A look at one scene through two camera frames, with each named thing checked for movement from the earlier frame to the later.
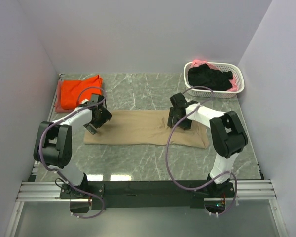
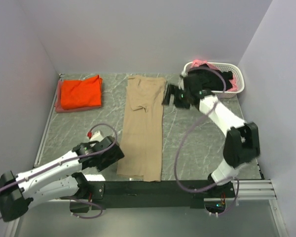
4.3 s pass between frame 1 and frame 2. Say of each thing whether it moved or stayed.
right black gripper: moved
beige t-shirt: moved
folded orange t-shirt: stayed
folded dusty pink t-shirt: stayed
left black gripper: moved
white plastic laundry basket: stayed
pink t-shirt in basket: stayed
